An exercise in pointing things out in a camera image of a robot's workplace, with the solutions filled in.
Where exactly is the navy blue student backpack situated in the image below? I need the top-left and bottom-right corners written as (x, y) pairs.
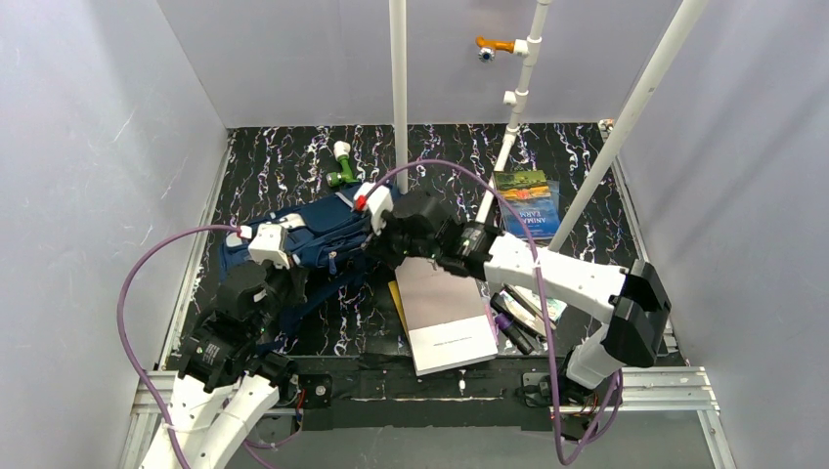
top-left (244, 183), bottom-right (377, 336)

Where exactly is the grey white photography portfolio book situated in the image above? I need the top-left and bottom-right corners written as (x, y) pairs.
top-left (395, 258), bottom-right (498, 376)

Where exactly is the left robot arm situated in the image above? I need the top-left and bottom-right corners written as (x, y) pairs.
top-left (141, 261), bottom-right (309, 468)

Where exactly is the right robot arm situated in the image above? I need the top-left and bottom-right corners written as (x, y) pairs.
top-left (354, 184), bottom-right (672, 390)

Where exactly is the yellow book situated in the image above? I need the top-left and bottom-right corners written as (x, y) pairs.
top-left (388, 280), bottom-right (409, 335)

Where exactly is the green white pipe fitting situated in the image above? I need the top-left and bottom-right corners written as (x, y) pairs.
top-left (326, 141), bottom-right (360, 188)

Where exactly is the black marker pen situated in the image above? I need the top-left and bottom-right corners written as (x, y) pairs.
top-left (490, 294), bottom-right (535, 355)

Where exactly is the pink highlighter pen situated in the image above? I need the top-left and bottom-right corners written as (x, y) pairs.
top-left (483, 302), bottom-right (500, 345)

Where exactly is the Animal Farm paperback book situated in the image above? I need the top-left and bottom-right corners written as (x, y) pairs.
top-left (494, 170), bottom-right (560, 241)

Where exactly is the transparent pencil case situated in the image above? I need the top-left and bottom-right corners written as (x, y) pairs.
top-left (499, 285), bottom-right (567, 336)

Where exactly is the orange tap on pipe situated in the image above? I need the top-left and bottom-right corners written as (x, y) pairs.
top-left (475, 36), bottom-right (515, 56)

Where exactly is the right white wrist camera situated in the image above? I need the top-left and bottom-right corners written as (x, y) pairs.
top-left (353, 183), bottom-right (393, 235)

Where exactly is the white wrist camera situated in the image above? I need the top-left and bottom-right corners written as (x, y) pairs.
top-left (353, 183), bottom-right (393, 235)
top-left (240, 223), bottom-right (291, 270)

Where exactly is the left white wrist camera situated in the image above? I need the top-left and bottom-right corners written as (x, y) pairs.
top-left (240, 223), bottom-right (291, 270)

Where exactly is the white PVC pipe frame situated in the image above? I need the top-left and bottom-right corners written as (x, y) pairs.
top-left (387, 0), bottom-right (708, 251)

